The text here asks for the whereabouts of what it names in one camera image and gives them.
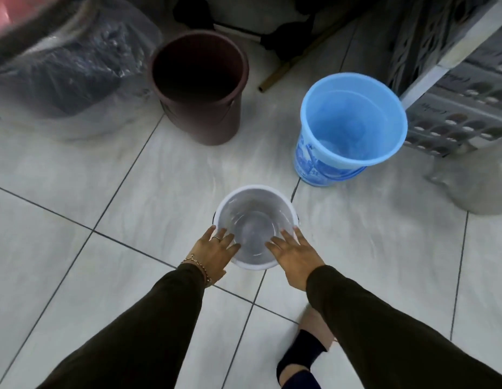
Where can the person's left hand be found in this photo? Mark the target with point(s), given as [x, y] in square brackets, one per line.
[210, 257]

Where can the person's right hand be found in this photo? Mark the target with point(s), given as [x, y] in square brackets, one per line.
[297, 263]

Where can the person's right little finger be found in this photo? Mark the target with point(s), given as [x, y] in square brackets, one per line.
[301, 236]

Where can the person's left middle finger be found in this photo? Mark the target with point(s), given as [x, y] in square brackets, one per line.
[227, 243]

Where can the person's right middle finger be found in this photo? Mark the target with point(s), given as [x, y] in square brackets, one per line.
[281, 245]

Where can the person's left little finger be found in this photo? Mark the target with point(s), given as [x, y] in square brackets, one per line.
[208, 233]

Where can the small white plastic bucket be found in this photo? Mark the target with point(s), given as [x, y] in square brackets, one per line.
[255, 222]

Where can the person's right forearm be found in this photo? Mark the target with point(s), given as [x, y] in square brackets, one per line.
[380, 340]

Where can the person's left forearm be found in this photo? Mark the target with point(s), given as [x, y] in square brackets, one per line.
[145, 336]

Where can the dark blue sock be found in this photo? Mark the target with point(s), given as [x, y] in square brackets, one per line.
[299, 354]

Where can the blue printed plastic bucket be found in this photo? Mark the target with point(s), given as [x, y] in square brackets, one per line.
[348, 129]

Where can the brown plastic bucket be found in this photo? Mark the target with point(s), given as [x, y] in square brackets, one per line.
[202, 97]

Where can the wooden stick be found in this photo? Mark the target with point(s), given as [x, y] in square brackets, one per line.
[299, 56]

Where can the black mop head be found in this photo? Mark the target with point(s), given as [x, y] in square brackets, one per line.
[283, 36]

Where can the grey perforated plastic crate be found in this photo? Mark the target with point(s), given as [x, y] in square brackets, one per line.
[461, 113]
[425, 36]

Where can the clear bag of dark clothes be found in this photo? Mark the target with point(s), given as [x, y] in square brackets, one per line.
[68, 68]

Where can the white rack bar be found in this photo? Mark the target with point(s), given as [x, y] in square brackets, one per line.
[445, 64]

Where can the pink plastic object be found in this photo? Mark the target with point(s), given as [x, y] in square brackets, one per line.
[11, 12]

